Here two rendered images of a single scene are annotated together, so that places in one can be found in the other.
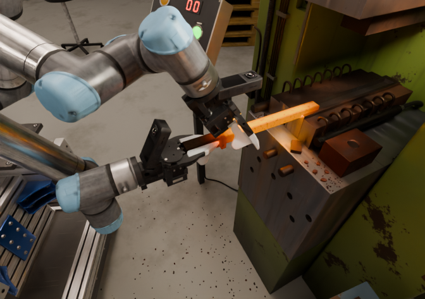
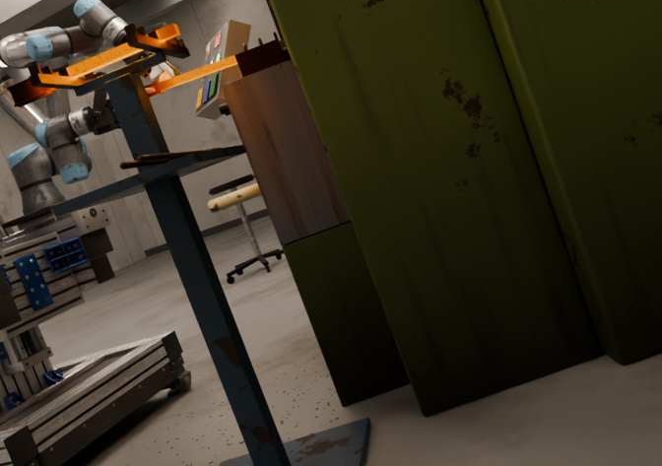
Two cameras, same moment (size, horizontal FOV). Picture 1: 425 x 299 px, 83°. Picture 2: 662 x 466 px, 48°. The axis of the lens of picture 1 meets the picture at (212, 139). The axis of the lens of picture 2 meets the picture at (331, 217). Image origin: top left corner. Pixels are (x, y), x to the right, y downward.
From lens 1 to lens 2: 202 cm
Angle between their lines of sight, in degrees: 46
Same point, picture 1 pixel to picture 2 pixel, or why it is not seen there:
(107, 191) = (63, 122)
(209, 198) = not seen: hidden behind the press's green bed
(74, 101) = (35, 40)
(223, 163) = not seen: hidden behind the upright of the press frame
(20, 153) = (28, 115)
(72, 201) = (41, 128)
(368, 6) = not seen: outside the picture
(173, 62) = (88, 18)
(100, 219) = (61, 155)
